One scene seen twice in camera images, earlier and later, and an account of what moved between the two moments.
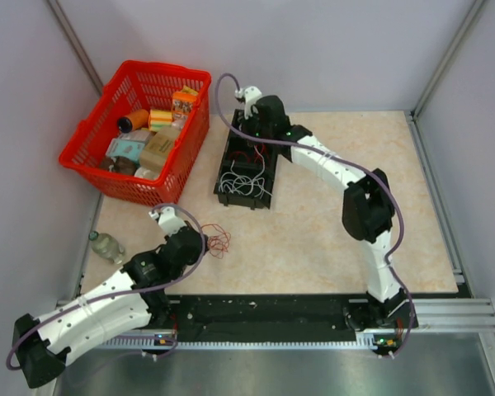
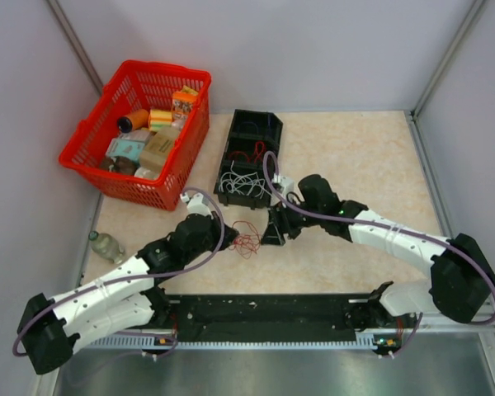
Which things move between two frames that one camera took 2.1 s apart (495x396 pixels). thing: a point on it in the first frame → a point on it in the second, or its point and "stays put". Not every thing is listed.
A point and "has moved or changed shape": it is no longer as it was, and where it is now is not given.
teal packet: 120,148 stays put
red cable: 218,239 has moved or changed shape
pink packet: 137,135 stays put
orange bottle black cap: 133,121 stays put
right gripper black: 245,124 → 280,223
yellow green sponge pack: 160,118 stays put
